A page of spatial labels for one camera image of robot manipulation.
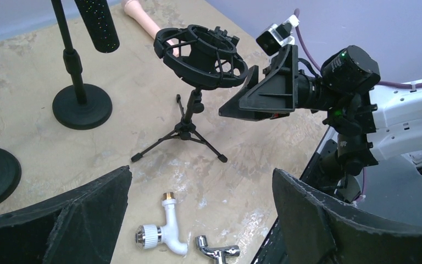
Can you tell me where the pink microphone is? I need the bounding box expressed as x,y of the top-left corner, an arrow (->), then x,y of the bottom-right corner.
121,0 -> 160,40

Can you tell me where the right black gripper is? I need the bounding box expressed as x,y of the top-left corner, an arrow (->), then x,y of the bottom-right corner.
219,45 -> 322,121

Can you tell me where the black microphone silver grille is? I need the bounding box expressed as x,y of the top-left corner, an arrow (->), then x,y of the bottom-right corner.
74,0 -> 120,53

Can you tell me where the black tripod shock-mount stand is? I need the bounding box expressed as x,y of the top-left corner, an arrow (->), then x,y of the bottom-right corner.
131,24 -> 248,163

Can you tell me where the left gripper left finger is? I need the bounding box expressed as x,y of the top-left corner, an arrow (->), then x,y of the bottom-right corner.
0,166 -> 132,263

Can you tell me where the chrome metal faucet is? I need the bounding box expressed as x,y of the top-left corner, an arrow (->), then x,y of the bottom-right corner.
195,235 -> 241,264

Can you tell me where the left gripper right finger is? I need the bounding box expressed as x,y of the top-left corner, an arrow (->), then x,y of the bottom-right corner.
271,168 -> 422,264

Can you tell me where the white plastic tap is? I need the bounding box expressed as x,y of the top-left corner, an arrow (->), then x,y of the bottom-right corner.
135,192 -> 188,256

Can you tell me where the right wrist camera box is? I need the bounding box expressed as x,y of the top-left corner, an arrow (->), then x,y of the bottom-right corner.
256,14 -> 299,56

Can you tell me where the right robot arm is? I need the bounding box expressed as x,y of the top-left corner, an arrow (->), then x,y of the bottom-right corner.
219,45 -> 422,196

